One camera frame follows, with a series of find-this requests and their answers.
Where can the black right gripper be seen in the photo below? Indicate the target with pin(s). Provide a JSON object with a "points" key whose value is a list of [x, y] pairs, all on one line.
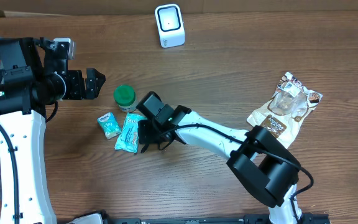
{"points": [[147, 137]]}

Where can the green Kleenex Play tissue pack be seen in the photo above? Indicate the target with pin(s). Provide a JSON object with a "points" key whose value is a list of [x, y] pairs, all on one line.
{"points": [[109, 125]]}

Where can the green lidded jar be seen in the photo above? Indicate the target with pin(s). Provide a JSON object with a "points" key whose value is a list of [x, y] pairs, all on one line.
{"points": [[125, 98]]}

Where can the beige snack bag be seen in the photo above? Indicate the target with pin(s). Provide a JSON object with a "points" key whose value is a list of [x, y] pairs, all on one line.
{"points": [[285, 112]]}

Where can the teal flushable wipes pack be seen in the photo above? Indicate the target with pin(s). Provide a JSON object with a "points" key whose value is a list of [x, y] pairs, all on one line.
{"points": [[128, 140]]}

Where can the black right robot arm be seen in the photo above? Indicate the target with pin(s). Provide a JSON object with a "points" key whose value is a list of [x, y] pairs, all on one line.
{"points": [[264, 167]]}

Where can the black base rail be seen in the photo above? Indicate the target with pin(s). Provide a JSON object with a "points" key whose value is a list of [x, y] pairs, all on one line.
{"points": [[102, 217]]}

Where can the white barcode scanner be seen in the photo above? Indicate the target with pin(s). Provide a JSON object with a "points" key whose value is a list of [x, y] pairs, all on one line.
{"points": [[170, 25]]}

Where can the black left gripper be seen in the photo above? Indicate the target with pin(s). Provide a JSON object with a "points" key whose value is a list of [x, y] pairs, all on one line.
{"points": [[79, 92]]}

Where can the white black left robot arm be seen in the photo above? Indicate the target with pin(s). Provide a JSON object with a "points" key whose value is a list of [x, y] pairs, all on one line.
{"points": [[35, 74]]}

